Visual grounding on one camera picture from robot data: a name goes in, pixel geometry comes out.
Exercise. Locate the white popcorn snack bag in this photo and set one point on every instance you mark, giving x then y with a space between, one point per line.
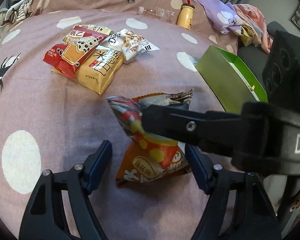
130 44

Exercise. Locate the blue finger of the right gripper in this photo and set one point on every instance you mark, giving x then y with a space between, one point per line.
215 132

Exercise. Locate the pink patterned cloth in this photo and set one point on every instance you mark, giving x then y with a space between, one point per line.
255 25

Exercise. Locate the orange rice cracker pack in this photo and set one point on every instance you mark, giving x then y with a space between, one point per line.
97 71

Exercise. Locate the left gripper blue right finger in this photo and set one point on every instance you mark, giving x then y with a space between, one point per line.
253 217

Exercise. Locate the polka dot bed cover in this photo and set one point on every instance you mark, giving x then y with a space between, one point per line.
50 122

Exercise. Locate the grey sofa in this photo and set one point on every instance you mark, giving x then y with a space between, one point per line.
255 58

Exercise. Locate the striped white cloth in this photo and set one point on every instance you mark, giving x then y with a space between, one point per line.
15 14

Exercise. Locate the yellow drink bottle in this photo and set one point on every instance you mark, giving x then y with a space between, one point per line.
186 15

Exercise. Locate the green cardboard box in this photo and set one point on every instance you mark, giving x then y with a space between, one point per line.
230 79

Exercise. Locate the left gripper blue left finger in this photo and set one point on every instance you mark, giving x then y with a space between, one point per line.
44 216

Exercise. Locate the red milk tea packet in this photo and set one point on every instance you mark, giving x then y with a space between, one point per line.
68 57

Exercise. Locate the clear plastic water bottle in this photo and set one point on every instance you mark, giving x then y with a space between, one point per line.
158 14

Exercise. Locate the small pale green snack packet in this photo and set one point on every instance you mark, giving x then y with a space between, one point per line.
83 30

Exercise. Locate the orange cartoon snack bag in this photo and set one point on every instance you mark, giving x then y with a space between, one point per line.
149 157

